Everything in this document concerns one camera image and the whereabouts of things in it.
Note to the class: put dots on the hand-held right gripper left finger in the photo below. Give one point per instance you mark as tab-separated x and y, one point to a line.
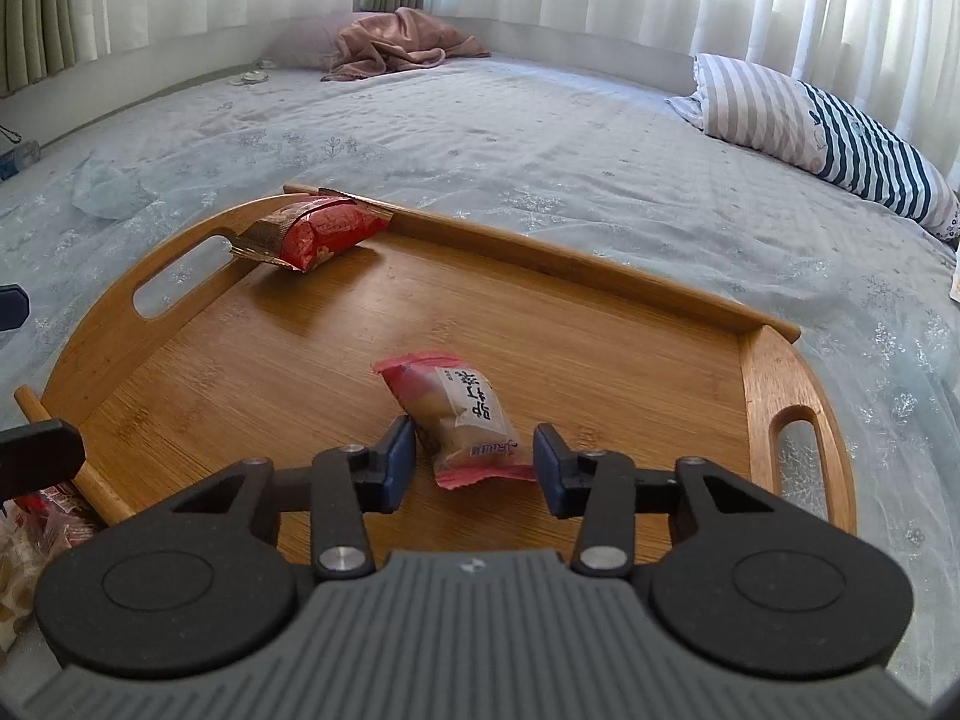
397	465

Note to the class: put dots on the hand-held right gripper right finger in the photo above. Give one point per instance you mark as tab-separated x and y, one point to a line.
549	469

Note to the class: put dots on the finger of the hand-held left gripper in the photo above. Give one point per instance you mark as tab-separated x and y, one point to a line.
37	457
10	307

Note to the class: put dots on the pink snack packet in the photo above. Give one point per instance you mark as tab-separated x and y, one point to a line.
465	420

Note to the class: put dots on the red white-print snack packet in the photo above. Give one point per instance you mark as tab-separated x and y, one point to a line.
58	521

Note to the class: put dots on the beige snack packet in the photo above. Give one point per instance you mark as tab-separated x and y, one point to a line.
11	592

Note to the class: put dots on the clear plastic bottle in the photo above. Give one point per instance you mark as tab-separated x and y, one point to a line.
16	159

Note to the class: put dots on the clear plastic bag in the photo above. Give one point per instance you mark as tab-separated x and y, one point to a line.
105	191

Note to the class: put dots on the small white items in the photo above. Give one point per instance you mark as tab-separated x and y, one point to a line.
251	77

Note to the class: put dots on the light blue bedspread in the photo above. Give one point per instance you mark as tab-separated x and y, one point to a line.
525	135

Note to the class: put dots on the lilac pillow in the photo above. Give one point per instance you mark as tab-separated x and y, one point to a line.
307	41

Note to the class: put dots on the pink blanket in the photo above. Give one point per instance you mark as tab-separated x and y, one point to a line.
397	41

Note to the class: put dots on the striped pillow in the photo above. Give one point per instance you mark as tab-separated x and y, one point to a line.
825	127

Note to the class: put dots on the orange paper packet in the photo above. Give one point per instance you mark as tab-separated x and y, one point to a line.
955	281

